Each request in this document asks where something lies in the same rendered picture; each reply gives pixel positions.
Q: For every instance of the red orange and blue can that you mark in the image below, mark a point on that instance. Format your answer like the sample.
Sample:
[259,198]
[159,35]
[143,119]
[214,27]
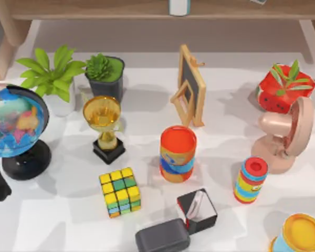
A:
[177,155]

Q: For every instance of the gold trophy on black base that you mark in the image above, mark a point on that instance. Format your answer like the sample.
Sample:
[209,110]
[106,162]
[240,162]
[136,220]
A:
[103,118]

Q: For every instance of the wooden framed blackboard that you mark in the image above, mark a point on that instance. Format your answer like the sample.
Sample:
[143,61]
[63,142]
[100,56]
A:
[193,78]

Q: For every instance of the succulent plant in black pot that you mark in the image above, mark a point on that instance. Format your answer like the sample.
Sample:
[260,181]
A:
[105,76]

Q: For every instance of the colourful puzzle cube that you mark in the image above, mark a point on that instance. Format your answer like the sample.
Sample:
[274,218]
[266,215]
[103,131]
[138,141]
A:
[120,193]

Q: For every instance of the red yellow striped can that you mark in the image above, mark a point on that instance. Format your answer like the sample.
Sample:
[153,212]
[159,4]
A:
[249,181]

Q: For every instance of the leafy plant in white pot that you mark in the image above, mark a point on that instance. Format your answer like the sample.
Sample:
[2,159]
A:
[52,76]

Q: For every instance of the white and teal box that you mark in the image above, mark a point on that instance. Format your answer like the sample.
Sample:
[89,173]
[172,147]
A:
[179,6]

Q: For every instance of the wooden open shelf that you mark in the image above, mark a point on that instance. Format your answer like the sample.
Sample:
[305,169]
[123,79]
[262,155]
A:
[94,11]

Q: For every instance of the plant in red watermelon pot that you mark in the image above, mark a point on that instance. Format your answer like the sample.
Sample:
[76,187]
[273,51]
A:
[283,89]

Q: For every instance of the pink desk fan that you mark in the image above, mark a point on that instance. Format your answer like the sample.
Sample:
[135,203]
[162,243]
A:
[291,134]

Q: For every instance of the globe on black stand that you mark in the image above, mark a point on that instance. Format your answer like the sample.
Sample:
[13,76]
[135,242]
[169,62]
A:
[15,126]

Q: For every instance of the small grey box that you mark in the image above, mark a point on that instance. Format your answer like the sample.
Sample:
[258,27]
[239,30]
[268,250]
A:
[257,1]

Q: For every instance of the yellow and blue can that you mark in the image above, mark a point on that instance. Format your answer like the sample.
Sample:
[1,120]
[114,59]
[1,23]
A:
[299,233]

